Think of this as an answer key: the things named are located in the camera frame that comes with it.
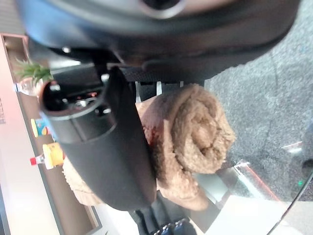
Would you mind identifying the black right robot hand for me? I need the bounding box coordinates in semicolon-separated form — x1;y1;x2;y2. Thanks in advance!
14;0;302;235

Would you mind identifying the brown fluffy cloth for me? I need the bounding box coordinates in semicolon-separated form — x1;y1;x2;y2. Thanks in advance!
134;83;237;212

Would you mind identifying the beige woven basket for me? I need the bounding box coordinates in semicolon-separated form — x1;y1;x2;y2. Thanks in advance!
62;160;105;207

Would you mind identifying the yellow bottle with red cap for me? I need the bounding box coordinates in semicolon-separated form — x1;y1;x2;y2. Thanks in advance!
30;142;66;170

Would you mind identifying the colourful small box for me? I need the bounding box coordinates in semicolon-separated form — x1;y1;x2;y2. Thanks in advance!
30;118;53;138

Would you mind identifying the clear plastic water bottle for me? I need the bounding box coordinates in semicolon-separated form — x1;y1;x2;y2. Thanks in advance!
13;80;38;96

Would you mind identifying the green potted plant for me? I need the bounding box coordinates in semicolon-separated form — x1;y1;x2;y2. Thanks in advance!
13;58;54;87

